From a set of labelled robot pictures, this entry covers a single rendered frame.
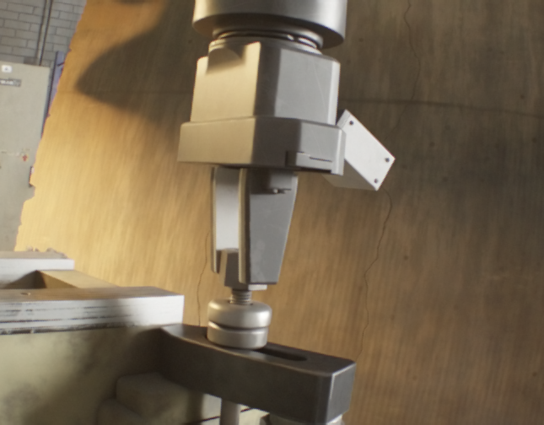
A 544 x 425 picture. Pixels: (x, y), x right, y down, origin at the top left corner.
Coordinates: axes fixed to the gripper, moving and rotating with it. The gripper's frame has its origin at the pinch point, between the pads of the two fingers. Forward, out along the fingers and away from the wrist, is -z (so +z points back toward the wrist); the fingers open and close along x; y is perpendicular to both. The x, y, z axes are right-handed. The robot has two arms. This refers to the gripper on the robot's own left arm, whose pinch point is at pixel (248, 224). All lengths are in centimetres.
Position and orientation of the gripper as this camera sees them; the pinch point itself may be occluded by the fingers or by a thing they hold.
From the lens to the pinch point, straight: 35.8
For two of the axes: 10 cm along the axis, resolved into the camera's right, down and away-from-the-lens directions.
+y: 8.5, 0.7, 5.2
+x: 5.1, 0.9, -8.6
